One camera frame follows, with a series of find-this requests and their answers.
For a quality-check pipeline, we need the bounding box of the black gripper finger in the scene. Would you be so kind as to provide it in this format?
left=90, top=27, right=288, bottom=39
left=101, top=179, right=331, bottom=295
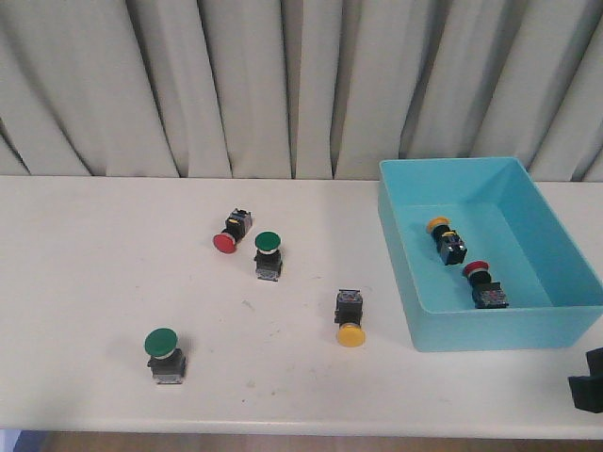
left=568, top=347, right=603, bottom=413

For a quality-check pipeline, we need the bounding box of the red push button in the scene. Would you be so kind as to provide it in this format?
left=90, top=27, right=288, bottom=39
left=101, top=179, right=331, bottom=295
left=213, top=208, right=253, bottom=254
left=463, top=260, right=509, bottom=309

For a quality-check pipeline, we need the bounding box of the yellow push button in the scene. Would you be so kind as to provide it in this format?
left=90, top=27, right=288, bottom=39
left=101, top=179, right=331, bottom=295
left=334, top=289, right=366, bottom=347
left=426, top=217, right=467, bottom=266

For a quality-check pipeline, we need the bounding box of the teal plastic box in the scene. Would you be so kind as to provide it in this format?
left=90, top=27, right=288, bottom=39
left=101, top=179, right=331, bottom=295
left=378, top=157, right=602, bottom=351

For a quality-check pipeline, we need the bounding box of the yellow push button lying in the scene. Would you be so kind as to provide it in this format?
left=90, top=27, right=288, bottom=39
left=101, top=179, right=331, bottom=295
left=334, top=289, right=366, bottom=347

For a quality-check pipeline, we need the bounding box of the green push button rear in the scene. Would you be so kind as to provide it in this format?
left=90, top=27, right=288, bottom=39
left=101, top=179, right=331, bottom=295
left=254, top=231, right=283, bottom=282

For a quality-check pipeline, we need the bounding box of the green push button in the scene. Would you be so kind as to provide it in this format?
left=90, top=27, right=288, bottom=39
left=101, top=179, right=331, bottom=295
left=143, top=328, right=187, bottom=384
left=254, top=231, right=283, bottom=282

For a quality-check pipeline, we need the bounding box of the red push button lying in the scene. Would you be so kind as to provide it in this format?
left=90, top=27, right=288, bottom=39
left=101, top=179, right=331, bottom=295
left=213, top=208, right=253, bottom=254

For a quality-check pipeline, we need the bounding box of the green push button front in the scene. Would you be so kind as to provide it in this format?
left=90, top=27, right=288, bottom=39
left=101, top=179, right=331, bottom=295
left=143, top=328, right=187, bottom=384

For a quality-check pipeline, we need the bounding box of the grey pleated curtain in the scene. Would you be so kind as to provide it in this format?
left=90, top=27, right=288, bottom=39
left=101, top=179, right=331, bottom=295
left=1, top=1, right=602, bottom=182

